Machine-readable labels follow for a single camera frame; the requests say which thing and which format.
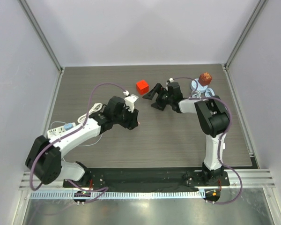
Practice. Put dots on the orange-red cube socket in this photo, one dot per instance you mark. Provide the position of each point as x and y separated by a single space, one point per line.
142 87

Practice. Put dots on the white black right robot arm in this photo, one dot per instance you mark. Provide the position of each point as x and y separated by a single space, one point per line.
214 120

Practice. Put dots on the aluminium frame post left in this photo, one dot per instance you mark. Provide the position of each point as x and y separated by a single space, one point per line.
36 27

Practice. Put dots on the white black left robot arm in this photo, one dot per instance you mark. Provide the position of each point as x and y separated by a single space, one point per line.
45 157

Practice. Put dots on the aluminium frame post right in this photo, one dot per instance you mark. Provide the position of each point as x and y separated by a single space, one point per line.
246 30

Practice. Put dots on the white power strip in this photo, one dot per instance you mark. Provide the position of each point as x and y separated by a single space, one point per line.
53 132

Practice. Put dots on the aluminium rail front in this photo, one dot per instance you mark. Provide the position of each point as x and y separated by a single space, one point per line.
253 178

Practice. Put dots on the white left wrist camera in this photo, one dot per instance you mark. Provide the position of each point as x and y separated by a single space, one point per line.
130 100

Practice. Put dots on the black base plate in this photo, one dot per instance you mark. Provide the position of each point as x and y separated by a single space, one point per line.
154 188

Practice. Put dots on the light blue charger plug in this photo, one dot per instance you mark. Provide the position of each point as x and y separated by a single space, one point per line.
69 126

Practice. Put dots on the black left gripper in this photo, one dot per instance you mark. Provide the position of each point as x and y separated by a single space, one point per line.
132 122

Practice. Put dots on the white slotted cable duct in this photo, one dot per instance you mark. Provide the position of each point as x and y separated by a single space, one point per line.
78 195

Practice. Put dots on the dark red cube adapter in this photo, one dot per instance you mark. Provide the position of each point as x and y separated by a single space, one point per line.
205 79

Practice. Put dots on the aluminium frame post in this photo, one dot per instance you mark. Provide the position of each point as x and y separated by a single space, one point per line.
246 30
36 27

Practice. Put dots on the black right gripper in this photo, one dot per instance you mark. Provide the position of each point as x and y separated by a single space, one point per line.
161 98

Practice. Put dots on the round light blue socket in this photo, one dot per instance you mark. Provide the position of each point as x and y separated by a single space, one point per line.
195 85

